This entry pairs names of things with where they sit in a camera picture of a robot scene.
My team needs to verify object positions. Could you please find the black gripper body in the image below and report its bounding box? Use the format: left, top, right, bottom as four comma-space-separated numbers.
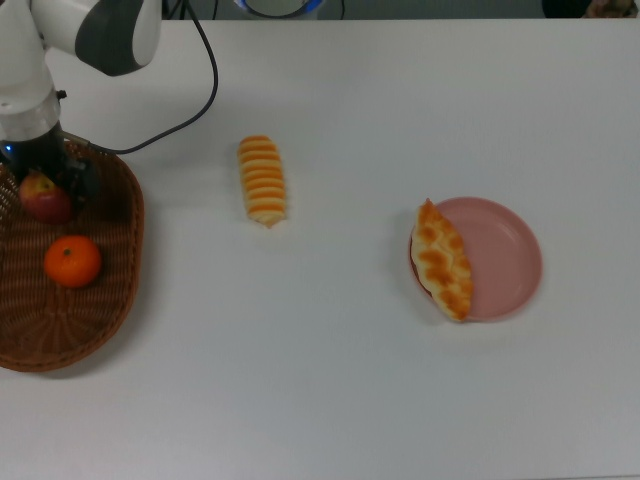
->
0, 121, 72, 182

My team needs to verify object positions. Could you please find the red apple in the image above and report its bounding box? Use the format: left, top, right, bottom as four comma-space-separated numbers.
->
18, 170, 75, 225

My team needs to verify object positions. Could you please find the orange tangerine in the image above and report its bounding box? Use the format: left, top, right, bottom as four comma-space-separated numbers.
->
43, 234, 103, 289

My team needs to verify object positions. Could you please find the striped spiral bread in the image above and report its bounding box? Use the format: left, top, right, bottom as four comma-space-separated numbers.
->
236, 133, 290, 230

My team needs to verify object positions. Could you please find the braided leaf-shaped bread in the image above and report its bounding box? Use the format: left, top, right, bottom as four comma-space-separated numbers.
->
410, 198, 475, 324

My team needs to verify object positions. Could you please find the brown woven basket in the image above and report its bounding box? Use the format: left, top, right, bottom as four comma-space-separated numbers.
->
0, 140, 146, 374

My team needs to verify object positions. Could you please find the pink plate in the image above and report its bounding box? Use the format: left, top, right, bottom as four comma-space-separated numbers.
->
407, 196, 545, 323

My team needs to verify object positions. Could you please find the person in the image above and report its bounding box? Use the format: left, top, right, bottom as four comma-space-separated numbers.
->
541, 0, 640, 20

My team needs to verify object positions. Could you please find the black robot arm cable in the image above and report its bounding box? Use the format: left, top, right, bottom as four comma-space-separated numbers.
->
63, 0, 220, 155

